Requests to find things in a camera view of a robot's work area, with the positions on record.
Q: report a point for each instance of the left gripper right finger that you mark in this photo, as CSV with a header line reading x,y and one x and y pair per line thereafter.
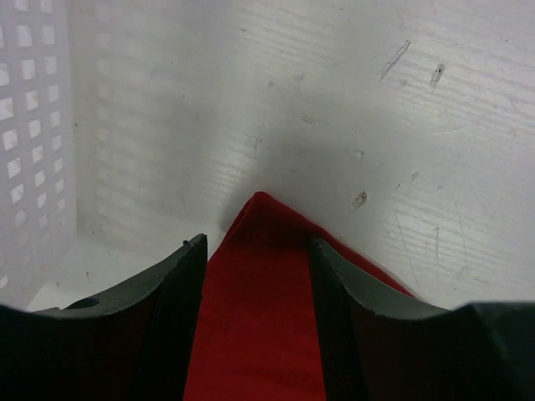
x,y
376,343

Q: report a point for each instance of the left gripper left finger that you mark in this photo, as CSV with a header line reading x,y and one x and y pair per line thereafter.
x,y
132,341

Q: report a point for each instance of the dark red t shirt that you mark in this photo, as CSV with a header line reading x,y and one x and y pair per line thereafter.
x,y
256,336

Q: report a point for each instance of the white plastic basket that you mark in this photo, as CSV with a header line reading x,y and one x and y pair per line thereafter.
x,y
38,206

